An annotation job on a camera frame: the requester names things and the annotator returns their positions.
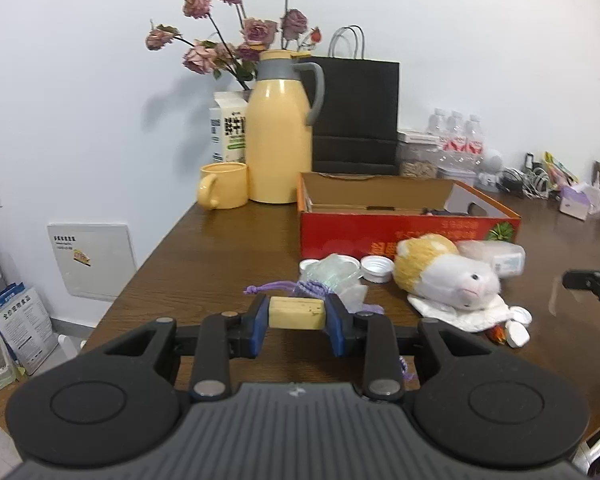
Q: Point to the clear plastic bottle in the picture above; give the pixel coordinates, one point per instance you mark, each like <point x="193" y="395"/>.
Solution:
<point x="505" y="260"/>

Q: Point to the yellow mug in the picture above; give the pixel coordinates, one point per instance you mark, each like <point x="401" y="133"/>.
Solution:
<point x="227" y="187"/>

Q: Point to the iridescent plastic bag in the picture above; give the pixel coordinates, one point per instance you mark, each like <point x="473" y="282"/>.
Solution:
<point x="337" y="272"/>

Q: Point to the white crumpled cloth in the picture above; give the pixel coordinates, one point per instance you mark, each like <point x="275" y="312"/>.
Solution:
<point x="460" y="317"/>

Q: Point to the purple cloth pouch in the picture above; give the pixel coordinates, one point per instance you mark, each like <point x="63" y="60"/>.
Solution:
<point x="310" y="290"/>

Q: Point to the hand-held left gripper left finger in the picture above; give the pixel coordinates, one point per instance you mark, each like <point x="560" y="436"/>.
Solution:
<point x="260" y="327"/>

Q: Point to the white milk carton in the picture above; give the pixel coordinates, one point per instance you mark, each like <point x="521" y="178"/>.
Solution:
<point x="227" y="130"/>

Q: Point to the white red flat box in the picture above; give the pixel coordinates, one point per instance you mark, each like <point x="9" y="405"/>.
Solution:
<point x="417" y="136"/>

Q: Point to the white robot figure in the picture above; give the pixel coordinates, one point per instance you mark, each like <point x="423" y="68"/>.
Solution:
<point x="492" y="167"/>

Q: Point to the red cardboard box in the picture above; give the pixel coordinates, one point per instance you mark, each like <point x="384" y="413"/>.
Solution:
<point x="340" y="240"/>

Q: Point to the white wall panel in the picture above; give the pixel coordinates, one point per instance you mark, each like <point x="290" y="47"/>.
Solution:
<point x="92" y="260"/>

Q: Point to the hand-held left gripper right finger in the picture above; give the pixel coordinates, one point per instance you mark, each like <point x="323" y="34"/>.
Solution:
<point x="336" y="327"/>

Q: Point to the yellow thermos jug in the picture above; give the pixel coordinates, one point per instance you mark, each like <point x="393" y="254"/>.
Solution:
<point x="277" y="140"/>

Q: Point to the white bottle cap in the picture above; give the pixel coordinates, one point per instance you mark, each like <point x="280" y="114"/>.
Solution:
<point x="522" y="315"/>
<point x="376" y="267"/>
<point x="516" y="335"/>
<point x="308" y="265"/>

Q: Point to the dried pink rose bouquet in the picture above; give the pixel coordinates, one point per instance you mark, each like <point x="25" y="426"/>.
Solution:
<point x="255" y="30"/>

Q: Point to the white yellow plush alpaca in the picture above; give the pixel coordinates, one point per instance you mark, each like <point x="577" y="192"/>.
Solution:
<point x="440" y="270"/>

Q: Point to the pale yellow rectangular block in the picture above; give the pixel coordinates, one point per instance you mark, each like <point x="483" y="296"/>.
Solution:
<point x="297" y="312"/>

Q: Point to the purple tissue pack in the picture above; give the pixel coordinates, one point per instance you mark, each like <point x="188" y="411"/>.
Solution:
<point x="577" y="202"/>

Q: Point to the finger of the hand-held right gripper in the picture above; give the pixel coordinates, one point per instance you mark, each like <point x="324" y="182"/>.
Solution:
<point x="582" y="280"/>

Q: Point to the clear seed container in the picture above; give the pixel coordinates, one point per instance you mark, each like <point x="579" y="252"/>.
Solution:
<point x="419" y="165"/>

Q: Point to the colourful snack packets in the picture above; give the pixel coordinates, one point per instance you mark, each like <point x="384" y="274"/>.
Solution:
<point x="560" y="170"/>

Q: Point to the small orange object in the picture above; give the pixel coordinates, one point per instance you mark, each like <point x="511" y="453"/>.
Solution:
<point x="496" y="335"/>

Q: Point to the blue white printed bag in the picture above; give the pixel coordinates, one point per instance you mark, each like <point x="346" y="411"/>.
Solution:
<point x="22" y="327"/>

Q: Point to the black paper bag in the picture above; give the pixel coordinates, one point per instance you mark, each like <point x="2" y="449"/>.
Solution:
<point x="355" y="110"/>

